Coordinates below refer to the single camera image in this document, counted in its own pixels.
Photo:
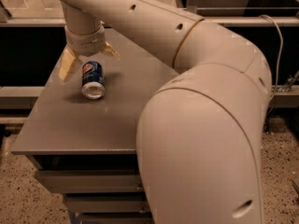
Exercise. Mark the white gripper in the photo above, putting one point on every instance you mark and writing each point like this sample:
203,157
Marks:
85,44

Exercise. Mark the blue pepsi can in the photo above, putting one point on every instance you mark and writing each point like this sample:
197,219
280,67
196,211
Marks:
93,82

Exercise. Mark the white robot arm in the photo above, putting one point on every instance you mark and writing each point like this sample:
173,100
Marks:
198,140

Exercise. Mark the grey drawer cabinet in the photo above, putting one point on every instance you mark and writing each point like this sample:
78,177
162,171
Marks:
66,131

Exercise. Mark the top drawer with knob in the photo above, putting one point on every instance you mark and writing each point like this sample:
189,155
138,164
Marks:
94,181

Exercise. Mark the drawer with knob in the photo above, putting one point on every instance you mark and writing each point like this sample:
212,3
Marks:
94,181
107,203

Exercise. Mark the middle drawer with knob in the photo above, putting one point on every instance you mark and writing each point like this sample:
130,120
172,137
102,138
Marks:
107,203

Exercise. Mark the metal bracket clamp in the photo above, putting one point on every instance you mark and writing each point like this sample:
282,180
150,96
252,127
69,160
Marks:
287,86

